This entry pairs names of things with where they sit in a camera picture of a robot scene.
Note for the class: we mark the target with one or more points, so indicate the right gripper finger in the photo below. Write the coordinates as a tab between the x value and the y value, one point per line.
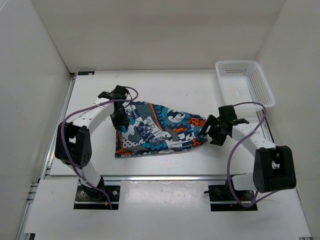
208	126
218	140

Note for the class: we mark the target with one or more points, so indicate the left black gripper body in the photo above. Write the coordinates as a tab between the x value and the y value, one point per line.
119	117

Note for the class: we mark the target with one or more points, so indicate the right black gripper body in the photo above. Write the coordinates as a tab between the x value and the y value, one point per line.
218	130

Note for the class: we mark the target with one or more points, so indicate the colourful patterned shorts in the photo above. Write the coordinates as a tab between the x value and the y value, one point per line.
156	129

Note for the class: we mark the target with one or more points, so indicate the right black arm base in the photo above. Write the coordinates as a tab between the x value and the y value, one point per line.
240	195

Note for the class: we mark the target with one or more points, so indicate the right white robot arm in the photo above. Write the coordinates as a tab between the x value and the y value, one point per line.
273	165

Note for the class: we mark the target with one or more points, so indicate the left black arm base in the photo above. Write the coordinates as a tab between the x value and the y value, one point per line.
87	198

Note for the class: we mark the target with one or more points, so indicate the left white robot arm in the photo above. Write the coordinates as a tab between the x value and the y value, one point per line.
73	142

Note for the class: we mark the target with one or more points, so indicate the white perforated plastic basket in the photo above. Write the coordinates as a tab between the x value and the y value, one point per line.
243	81

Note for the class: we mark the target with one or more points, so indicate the aluminium front rail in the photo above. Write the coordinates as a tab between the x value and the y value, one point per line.
206	177

